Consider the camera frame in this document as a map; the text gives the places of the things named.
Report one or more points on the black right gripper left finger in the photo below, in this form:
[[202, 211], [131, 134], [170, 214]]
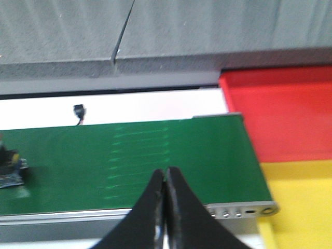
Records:
[[143, 226]]

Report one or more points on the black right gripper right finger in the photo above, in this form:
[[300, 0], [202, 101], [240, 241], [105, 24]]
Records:
[[189, 224]]

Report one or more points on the green conveyor belt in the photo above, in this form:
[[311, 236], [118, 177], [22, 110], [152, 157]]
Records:
[[107, 166]]

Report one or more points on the yellow plastic tray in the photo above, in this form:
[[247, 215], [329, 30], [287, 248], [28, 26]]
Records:
[[302, 190]]

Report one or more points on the grey stone counter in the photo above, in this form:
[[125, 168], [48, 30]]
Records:
[[78, 46]]

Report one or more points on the yellow mushroom push button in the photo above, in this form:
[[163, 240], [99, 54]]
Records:
[[13, 167]]

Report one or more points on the red plastic tray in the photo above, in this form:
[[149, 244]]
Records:
[[286, 111]]

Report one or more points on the black sensor with cable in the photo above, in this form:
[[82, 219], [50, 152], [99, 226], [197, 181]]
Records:
[[79, 111]]

